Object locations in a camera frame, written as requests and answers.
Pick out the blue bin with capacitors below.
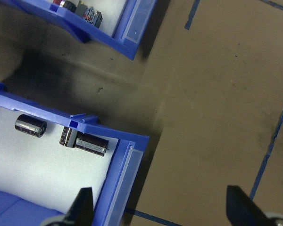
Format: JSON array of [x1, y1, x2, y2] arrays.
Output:
[[0, 81, 150, 226]]

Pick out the blue bin with buttons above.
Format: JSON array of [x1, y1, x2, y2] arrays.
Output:
[[0, 0, 158, 61]]

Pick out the assorted small parts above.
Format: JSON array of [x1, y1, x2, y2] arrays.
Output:
[[44, 0, 128, 38]]

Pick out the grey switch block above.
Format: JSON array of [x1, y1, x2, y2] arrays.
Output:
[[75, 0, 89, 16]]

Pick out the black switch block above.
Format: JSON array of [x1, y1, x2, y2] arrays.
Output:
[[62, 0, 76, 12]]

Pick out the black cylindrical capacitor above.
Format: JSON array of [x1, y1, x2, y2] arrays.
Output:
[[59, 126, 79, 148], [14, 114, 48, 138], [75, 133, 110, 157]]

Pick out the black cylindrical part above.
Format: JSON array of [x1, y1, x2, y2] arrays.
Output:
[[0, 103, 119, 214]]

